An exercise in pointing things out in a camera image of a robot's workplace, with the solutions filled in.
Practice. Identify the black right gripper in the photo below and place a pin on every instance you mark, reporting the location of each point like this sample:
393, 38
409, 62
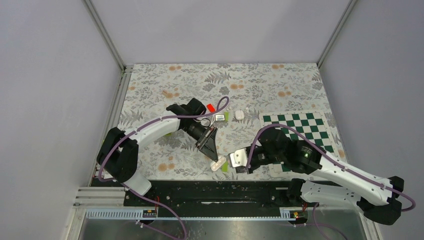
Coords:
252, 167

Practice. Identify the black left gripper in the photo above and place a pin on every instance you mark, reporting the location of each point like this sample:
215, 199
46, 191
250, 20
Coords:
207, 146

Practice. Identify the white oval earbud charging case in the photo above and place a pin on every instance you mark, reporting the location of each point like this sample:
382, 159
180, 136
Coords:
215, 165

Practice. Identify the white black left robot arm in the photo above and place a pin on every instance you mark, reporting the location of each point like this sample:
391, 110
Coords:
118, 154

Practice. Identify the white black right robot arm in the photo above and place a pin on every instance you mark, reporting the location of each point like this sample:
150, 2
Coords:
374, 196

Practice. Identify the green toy brick lower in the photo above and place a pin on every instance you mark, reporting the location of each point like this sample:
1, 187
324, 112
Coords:
224, 167

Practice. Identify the green toy brick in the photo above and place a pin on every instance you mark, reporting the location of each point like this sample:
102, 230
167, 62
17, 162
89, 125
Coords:
224, 167
227, 116

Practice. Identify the green toy brick upper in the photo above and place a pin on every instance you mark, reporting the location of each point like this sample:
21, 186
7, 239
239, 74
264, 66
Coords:
227, 116

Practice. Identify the red toy brick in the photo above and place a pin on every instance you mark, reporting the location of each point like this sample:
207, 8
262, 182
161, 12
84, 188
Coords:
210, 108

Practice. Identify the green white checkerboard mat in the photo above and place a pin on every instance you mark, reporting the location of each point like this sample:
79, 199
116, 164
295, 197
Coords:
311, 124

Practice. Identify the floral patterned table mat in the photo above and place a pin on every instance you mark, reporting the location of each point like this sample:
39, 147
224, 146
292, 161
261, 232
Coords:
264, 88

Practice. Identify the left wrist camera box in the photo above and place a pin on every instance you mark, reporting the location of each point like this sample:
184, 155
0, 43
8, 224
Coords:
219, 117

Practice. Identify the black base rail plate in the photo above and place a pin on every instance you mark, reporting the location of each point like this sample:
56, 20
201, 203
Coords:
214, 199

